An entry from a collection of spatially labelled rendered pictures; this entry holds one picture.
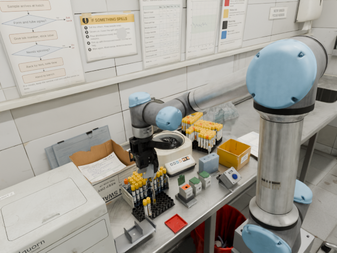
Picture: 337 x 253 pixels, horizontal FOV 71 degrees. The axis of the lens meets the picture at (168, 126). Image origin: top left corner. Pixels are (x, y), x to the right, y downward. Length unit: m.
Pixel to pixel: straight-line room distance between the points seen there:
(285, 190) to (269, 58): 0.30
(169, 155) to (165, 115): 0.55
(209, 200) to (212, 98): 0.55
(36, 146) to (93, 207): 0.64
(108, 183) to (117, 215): 0.14
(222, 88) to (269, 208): 0.34
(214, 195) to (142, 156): 0.45
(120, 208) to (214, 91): 0.68
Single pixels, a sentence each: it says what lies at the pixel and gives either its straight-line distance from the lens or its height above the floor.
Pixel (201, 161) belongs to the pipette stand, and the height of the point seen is 0.97.
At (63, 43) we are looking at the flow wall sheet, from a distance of 1.20.
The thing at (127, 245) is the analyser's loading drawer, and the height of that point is 0.91.
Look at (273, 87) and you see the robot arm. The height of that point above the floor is 1.52.
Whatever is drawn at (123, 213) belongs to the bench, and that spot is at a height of 0.87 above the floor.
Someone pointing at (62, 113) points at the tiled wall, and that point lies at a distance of 1.27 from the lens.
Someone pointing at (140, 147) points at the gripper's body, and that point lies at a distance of 0.86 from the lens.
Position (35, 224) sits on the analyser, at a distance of 0.75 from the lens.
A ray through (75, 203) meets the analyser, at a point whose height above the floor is 1.17.
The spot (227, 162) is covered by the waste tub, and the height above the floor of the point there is 0.91.
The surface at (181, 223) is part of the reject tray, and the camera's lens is 1.04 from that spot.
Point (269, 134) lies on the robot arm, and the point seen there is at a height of 1.42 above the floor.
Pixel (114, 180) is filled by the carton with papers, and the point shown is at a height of 0.98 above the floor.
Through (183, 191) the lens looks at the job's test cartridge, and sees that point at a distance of 1.07.
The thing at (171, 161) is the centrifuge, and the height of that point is 0.93.
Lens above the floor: 1.66
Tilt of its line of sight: 27 degrees down
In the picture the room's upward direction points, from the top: 3 degrees counter-clockwise
